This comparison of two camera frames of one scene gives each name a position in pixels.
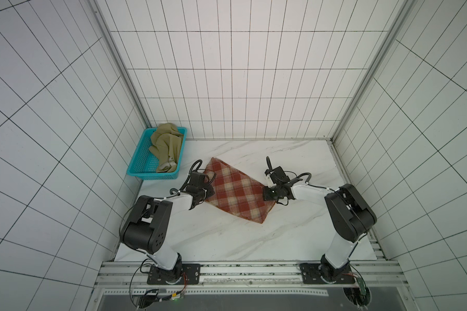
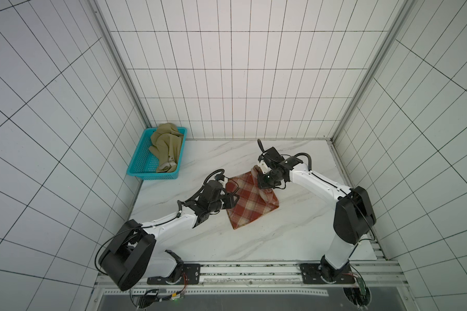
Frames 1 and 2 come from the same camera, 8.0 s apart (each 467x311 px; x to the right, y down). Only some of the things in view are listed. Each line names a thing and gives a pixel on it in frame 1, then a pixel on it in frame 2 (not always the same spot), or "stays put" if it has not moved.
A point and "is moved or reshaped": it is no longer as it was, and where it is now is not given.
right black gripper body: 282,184 -> 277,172
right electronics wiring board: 359,296 stays put
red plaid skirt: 237,192 is moved or reshaped
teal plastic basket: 144,163 stays put
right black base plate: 320,273 stays put
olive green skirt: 167,146 stays put
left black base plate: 185,274 stays put
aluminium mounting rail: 366,275 stays put
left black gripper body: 205,191 -> 217,205
